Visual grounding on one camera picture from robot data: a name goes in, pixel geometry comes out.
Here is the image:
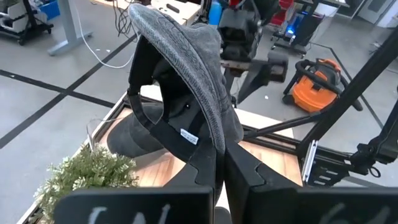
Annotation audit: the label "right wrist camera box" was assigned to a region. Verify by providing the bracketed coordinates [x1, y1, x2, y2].
[266, 50, 289, 84]

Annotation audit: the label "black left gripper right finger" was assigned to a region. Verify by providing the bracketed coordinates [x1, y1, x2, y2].
[224, 140, 301, 224]

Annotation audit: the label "blue bottle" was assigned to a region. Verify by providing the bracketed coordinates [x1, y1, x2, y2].
[207, 0, 223, 27]

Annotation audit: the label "tangled black cable bundle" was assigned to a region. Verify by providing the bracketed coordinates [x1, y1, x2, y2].
[111, 0, 138, 42]

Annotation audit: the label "red storage bins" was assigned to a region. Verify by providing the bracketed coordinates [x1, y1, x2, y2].
[269, 0, 295, 26]

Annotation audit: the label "black stand with blue light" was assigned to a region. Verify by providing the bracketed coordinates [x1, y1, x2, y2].
[272, 11, 326, 59]

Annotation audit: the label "silver aluminium bracket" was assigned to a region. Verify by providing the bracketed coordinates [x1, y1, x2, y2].
[300, 139, 318, 184]

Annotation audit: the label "orange shop vacuum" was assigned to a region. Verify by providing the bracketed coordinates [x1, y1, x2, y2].
[281, 57, 364, 114]

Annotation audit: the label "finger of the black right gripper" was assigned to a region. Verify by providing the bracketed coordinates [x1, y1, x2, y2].
[223, 67, 236, 96]
[237, 60, 272, 105]

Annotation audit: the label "blue plastic crate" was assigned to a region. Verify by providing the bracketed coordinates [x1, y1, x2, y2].
[39, 0, 62, 21]

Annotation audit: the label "black equipment cart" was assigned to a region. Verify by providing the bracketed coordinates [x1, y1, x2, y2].
[0, 0, 54, 47]

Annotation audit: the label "long white floor cable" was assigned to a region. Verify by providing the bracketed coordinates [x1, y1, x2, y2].
[73, 0, 135, 70]

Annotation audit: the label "black remote control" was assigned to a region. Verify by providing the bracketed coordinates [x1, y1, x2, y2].
[165, 2, 182, 14]

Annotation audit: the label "grey metal desk leg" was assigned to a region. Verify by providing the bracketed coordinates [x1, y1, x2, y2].
[46, 0, 94, 57]

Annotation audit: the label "artificial green potted plant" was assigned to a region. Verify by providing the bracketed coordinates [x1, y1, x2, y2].
[33, 143, 140, 223]

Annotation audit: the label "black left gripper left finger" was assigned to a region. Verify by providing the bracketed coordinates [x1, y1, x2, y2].
[163, 138, 225, 203]

